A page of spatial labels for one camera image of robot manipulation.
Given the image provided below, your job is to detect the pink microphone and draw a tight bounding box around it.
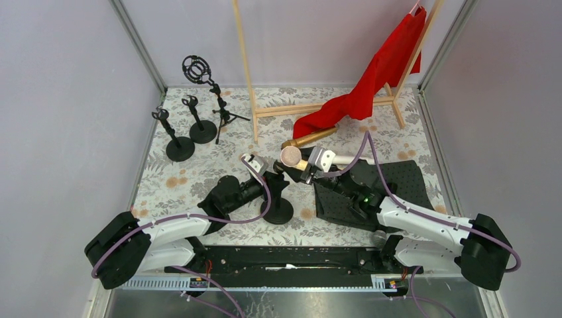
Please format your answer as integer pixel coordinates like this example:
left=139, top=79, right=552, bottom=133
left=280, top=146, right=308, bottom=171

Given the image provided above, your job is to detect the black round-base mic stand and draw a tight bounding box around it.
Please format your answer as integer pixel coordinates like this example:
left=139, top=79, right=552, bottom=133
left=260, top=191, right=294, bottom=225

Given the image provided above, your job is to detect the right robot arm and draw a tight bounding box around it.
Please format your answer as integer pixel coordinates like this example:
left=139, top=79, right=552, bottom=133
left=277, top=146, right=512, bottom=291

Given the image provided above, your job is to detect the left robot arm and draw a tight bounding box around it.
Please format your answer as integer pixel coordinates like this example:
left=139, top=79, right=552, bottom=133
left=84, top=172, right=290, bottom=290

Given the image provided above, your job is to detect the gold microphone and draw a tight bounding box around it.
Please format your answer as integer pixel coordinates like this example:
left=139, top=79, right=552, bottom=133
left=281, top=126, right=338, bottom=149

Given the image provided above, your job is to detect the white microphone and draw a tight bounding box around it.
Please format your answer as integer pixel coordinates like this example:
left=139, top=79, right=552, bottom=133
left=333, top=153, right=376, bottom=166

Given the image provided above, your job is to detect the dark perforated foam mat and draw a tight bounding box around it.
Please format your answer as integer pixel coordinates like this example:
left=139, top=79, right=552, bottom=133
left=314, top=160, right=433, bottom=233

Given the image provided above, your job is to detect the red cloth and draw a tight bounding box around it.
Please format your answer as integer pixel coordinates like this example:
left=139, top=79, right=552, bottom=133
left=293, top=7, right=427, bottom=138

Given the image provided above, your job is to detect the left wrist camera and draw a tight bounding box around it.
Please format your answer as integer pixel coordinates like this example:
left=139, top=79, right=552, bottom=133
left=241, top=153, right=268, bottom=178

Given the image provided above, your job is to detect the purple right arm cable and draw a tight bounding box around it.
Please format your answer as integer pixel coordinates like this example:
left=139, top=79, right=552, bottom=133
left=322, top=130, right=522, bottom=274

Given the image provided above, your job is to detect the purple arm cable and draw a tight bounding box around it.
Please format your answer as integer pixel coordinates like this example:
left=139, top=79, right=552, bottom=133
left=322, top=130, right=522, bottom=274
left=91, top=153, right=272, bottom=280

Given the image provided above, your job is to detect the wooden rack frame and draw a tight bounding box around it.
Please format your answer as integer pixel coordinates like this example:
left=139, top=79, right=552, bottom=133
left=232, top=0, right=445, bottom=142

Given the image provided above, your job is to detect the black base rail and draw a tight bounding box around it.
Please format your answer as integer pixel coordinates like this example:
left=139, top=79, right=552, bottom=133
left=185, top=246, right=414, bottom=282

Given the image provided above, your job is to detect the grey slotted cable duct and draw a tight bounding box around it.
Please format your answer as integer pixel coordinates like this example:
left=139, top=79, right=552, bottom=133
left=120, top=275, right=406, bottom=293

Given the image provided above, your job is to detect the black tripod shock-mount stand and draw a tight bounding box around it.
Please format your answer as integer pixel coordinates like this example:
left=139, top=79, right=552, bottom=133
left=182, top=55, right=250, bottom=144

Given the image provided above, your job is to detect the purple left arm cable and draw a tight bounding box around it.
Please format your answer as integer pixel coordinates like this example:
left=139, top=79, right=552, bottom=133
left=91, top=153, right=272, bottom=280

